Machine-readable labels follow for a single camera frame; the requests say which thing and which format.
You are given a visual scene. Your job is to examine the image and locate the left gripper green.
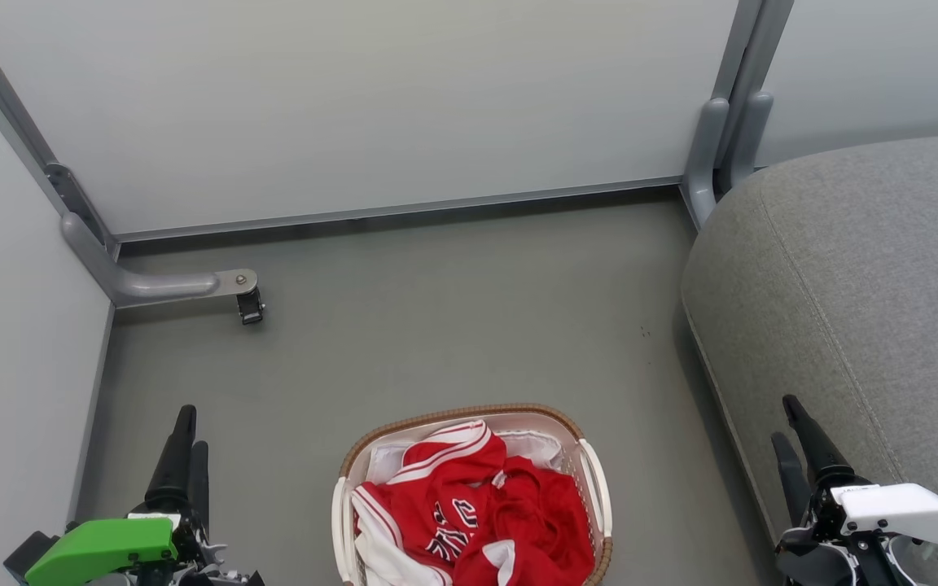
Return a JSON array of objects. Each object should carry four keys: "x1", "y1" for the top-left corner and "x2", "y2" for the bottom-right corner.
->
[{"x1": 25, "y1": 405, "x2": 266, "y2": 586}]

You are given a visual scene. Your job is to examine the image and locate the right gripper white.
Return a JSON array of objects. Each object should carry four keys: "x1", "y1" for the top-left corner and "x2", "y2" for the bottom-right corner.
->
[{"x1": 770, "y1": 395, "x2": 938, "y2": 586}]

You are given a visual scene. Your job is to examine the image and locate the red white striped jersey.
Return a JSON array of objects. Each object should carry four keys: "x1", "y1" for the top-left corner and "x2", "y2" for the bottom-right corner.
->
[{"x1": 353, "y1": 419, "x2": 511, "y2": 586}]

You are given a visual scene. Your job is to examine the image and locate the red mesh shorts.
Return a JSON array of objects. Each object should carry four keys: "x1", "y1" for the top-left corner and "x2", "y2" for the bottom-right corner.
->
[{"x1": 453, "y1": 456, "x2": 596, "y2": 586}]

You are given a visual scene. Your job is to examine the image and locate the grey fabric sofa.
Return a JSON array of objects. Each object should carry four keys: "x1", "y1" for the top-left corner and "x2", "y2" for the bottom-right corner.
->
[{"x1": 681, "y1": 132, "x2": 938, "y2": 586}]

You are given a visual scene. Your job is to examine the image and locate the black caster wheel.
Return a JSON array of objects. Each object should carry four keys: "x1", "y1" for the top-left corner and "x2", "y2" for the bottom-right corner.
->
[{"x1": 236, "y1": 288, "x2": 266, "y2": 326}]

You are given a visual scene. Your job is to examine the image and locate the grey partition foot with plate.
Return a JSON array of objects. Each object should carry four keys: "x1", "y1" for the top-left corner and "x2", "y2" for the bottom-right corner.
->
[{"x1": 60, "y1": 212, "x2": 259, "y2": 309}]

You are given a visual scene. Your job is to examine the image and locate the white laundry basket wicker rim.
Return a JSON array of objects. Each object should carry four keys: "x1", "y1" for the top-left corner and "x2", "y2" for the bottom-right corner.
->
[{"x1": 332, "y1": 403, "x2": 614, "y2": 586}]

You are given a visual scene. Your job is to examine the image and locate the white basket liner cloth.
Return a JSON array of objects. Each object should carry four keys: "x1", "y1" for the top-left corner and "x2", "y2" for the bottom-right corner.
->
[{"x1": 365, "y1": 430, "x2": 568, "y2": 485}]

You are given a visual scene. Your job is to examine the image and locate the grey rounded partition foot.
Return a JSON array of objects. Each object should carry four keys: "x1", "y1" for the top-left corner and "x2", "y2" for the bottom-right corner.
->
[
  {"x1": 728, "y1": 90, "x2": 775, "y2": 195},
  {"x1": 683, "y1": 97, "x2": 730, "y2": 230}
]

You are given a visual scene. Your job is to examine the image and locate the grey partition bottom rail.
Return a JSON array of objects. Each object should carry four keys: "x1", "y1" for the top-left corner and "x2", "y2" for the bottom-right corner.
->
[{"x1": 113, "y1": 175, "x2": 686, "y2": 244}]

